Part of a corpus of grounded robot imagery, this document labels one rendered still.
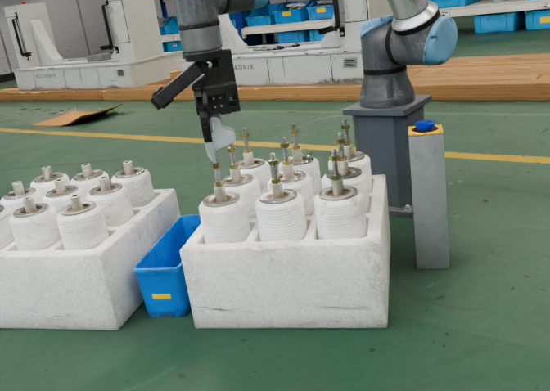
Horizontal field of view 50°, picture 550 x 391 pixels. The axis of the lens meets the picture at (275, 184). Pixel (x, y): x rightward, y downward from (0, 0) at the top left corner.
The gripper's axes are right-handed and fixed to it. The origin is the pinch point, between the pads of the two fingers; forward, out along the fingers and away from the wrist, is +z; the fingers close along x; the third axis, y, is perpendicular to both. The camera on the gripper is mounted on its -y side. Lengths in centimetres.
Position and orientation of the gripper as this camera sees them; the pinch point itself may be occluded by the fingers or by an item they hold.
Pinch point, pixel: (210, 156)
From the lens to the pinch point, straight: 115.3
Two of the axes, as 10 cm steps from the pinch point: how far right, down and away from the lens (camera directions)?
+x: -1.0, -3.0, 9.5
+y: 9.9, -1.6, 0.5
